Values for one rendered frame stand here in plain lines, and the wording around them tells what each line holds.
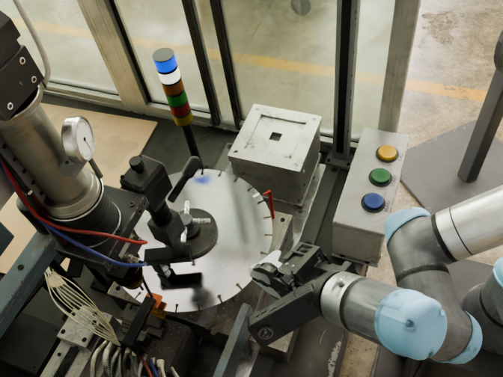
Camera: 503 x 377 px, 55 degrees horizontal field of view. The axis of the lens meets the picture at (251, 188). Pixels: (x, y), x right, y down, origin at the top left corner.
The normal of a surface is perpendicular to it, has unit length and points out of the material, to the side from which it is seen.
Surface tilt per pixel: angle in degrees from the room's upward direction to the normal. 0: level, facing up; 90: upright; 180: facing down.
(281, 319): 58
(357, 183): 0
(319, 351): 0
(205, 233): 5
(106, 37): 90
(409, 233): 32
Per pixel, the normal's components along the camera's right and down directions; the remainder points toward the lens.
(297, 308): 0.11, 0.35
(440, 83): -0.11, -0.59
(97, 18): -0.36, 0.78
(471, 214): -0.65, -0.36
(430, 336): 0.54, 0.07
